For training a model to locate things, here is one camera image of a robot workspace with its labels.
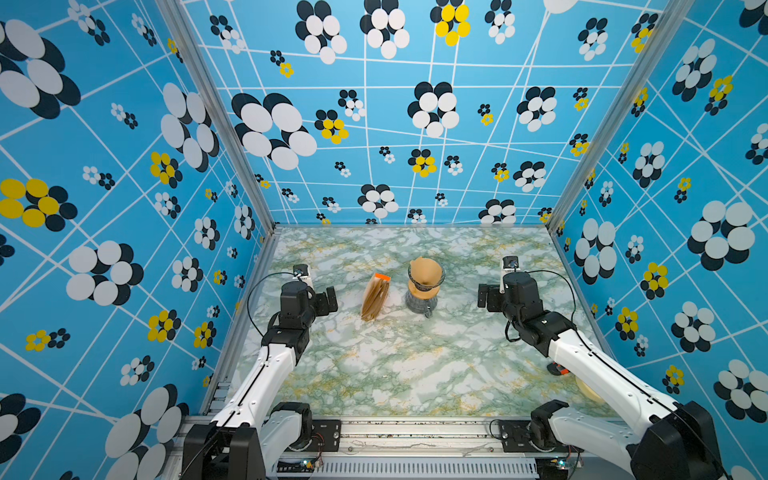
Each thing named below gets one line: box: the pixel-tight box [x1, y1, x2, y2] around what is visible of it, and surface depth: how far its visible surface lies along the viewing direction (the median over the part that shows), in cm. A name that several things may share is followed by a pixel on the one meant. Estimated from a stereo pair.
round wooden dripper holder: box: [408, 280, 441, 300], surface depth 91 cm
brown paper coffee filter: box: [410, 257, 442, 286], surface depth 88 cm
